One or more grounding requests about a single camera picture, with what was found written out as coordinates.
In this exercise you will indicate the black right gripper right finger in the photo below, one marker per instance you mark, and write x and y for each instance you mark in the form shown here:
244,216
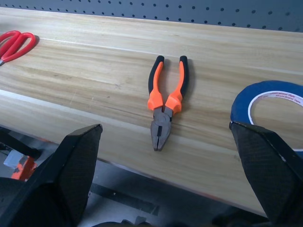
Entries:
267,165

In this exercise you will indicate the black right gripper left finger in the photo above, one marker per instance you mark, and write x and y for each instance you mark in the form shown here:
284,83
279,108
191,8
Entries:
71,170

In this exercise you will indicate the blue perforated pegboard panel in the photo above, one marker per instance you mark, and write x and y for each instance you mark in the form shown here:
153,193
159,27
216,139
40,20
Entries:
189,11

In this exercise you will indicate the orange and black floor equipment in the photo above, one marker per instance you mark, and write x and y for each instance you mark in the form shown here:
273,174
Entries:
17,156

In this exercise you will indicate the blue tape roll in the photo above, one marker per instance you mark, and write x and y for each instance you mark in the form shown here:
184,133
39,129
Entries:
239,104

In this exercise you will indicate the orange and black pliers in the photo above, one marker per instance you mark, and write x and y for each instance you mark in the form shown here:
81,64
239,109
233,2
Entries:
163,104

